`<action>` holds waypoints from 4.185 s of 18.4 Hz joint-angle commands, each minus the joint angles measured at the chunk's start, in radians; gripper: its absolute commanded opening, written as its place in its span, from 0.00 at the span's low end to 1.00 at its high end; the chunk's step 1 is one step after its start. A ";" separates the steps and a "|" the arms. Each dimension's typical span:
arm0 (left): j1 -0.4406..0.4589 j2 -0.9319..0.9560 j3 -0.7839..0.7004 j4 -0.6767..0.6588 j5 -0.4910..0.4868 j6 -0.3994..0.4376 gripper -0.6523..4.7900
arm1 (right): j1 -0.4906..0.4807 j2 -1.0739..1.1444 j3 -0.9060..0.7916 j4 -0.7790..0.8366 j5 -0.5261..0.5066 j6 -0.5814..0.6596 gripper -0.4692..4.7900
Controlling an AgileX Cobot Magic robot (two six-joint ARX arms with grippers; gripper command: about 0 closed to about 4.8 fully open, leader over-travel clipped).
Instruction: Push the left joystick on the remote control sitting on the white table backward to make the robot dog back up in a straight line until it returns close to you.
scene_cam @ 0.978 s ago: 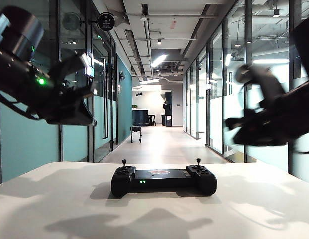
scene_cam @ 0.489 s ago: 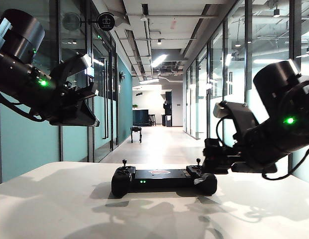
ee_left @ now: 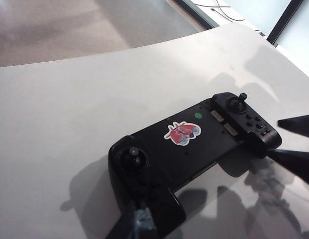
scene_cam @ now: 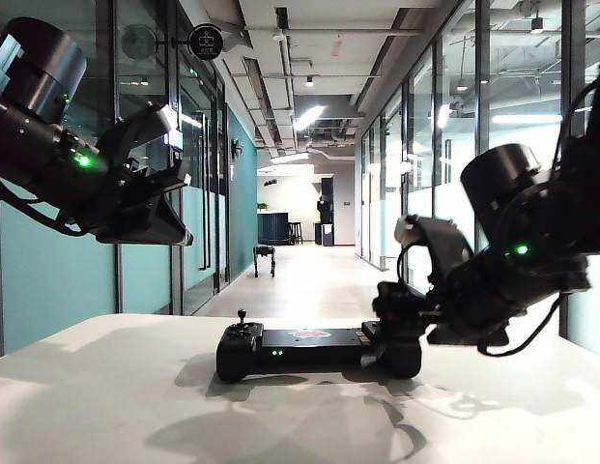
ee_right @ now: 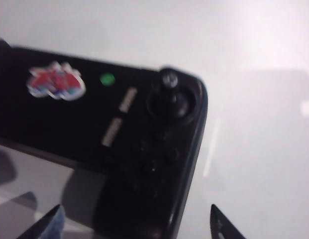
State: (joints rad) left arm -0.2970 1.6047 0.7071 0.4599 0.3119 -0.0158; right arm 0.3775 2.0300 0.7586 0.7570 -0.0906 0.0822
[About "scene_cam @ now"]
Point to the low black bin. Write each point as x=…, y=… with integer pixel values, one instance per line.
x=326, y=236

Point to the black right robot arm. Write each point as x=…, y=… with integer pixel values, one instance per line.
x=570, y=193

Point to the black quadruped robot dog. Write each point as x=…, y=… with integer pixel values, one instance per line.
x=264, y=251

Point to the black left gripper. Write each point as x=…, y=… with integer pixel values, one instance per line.
x=125, y=193

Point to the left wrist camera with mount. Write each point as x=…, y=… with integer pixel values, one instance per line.
x=145, y=128

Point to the small lit door sign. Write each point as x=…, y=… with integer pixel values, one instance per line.
x=176, y=140

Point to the round black hanging sign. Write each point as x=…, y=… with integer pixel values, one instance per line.
x=206, y=41

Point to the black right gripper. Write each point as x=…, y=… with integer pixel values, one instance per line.
x=468, y=319

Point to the black wall lamp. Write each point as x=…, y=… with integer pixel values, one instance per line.
x=237, y=147

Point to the black pendant lamp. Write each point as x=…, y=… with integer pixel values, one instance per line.
x=536, y=24

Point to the dark green bar counter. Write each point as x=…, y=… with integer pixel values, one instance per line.
x=273, y=229

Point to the black ceiling spot light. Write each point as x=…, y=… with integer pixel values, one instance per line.
x=309, y=82

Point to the long ceiling light strip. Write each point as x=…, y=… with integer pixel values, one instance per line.
x=308, y=118
x=290, y=158

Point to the small green potted plant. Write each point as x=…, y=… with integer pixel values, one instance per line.
x=262, y=208

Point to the dark bar stool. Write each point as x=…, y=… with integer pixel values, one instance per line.
x=295, y=232

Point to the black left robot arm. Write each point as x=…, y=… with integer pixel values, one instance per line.
x=34, y=130

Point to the person in black clothes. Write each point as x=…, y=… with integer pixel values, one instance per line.
x=323, y=210

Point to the black remote control with joysticks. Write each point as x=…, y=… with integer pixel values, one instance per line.
x=304, y=348

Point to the tall black cabinet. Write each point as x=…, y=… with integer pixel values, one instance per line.
x=327, y=186

